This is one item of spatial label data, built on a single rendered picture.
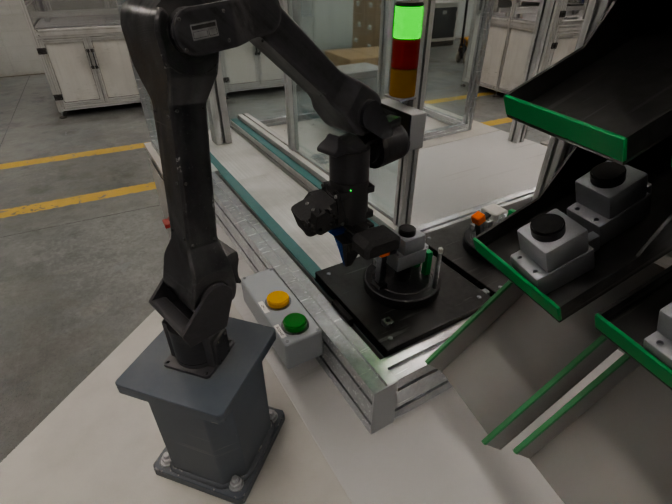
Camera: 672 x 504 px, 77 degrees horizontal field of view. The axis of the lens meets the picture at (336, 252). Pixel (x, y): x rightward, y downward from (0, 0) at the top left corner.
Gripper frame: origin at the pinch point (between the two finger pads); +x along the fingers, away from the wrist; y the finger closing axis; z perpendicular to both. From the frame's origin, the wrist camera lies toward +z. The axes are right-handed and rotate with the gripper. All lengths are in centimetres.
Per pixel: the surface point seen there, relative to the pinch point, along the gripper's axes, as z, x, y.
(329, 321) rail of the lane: 3.6, 14.3, 0.1
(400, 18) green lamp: -21.5, -29.7, -18.2
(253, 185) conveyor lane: -8, 18, -66
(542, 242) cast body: -3.2, -15.9, 28.7
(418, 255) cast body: -13.3, 4.9, 2.2
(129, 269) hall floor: 32, 110, -184
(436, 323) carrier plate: -10.8, 12.5, 11.3
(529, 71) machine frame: -119, -4, -61
